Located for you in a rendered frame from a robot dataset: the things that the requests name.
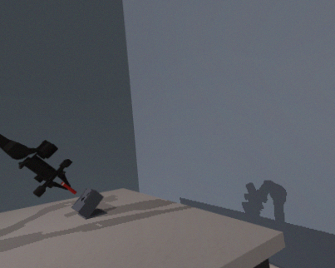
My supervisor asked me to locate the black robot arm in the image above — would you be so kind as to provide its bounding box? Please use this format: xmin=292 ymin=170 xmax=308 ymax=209
xmin=0 ymin=135 xmax=58 ymax=172

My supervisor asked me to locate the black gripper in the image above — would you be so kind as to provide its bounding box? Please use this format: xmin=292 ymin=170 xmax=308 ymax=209
xmin=33 ymin=159 xmax=72 ymax=197

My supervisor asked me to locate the dark grey panel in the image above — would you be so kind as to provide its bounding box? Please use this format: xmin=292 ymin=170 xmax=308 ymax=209
xmin=71 ymin=188 xmax=106 ymax=219

